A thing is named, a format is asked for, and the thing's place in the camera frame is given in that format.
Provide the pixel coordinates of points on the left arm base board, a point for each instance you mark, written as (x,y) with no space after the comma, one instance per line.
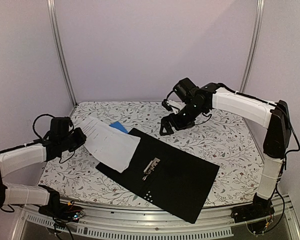
(66,212)

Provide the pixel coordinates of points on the left aluminium frame post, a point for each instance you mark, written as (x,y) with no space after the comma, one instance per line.
(60,51)

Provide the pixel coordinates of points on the aluminium front rail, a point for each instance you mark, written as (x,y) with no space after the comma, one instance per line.
(111,222)

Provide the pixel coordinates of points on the right arm base board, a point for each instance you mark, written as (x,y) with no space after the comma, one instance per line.
(252,211)

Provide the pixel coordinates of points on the right aluminium frame post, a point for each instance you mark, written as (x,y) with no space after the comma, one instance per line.
(260,5)

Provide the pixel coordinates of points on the aluminium frame post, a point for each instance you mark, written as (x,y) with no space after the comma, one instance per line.
(60,51)
(260,5)

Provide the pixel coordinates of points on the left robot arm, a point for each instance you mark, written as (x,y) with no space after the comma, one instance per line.
(20,157)

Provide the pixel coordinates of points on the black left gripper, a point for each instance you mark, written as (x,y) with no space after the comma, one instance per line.
(81,138)

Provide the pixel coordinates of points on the blue ring binder folder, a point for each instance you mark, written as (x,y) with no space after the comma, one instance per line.
(117,125)

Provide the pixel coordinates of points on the teal box with label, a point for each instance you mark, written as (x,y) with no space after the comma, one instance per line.
(167,177)

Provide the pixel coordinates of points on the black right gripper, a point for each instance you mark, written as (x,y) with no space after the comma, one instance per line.
(164,122)

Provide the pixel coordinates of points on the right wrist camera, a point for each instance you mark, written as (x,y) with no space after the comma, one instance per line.
(171,105)

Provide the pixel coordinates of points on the floral table cloth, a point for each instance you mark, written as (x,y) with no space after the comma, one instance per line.
(224,140)

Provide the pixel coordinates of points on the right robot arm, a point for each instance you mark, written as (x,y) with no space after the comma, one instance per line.
(273,116)

